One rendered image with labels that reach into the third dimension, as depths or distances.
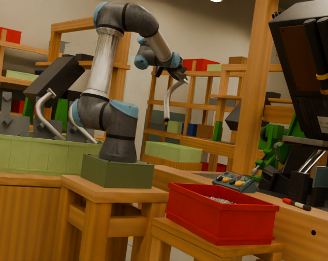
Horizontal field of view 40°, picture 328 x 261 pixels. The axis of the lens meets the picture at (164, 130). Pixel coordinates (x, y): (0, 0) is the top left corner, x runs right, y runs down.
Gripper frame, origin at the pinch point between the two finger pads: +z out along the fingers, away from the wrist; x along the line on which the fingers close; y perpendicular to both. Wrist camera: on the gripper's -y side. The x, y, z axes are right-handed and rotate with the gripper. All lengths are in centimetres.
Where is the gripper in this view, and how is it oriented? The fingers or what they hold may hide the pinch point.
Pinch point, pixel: (182, 80)
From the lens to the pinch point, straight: 246.5
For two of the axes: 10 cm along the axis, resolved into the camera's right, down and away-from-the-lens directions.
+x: 0.6, -7.3, 6.8
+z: 6.5, 5.4, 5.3
